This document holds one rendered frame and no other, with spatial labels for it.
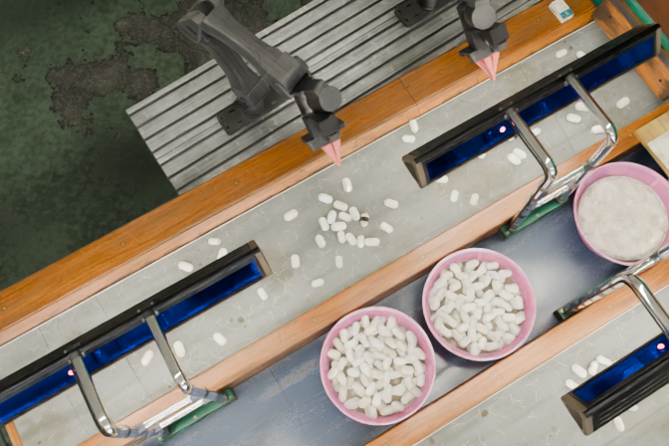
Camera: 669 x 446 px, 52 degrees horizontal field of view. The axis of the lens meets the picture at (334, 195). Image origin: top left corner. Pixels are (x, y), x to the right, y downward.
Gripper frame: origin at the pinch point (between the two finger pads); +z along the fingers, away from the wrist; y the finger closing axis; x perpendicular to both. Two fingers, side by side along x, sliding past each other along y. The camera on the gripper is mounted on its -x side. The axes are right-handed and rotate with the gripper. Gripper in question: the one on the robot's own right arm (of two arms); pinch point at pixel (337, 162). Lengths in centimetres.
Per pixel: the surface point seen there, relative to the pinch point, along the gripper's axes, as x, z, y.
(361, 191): 5.3, 12.0, 3.4
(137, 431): -30, 18, -65
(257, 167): 15.2, -3.7, -16.6
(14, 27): 161, -59, -68
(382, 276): -10.5, 27.1, -3.8
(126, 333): -30, -2, -56
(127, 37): 143, -37, -30
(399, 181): 3.7, 14.0, 13.1
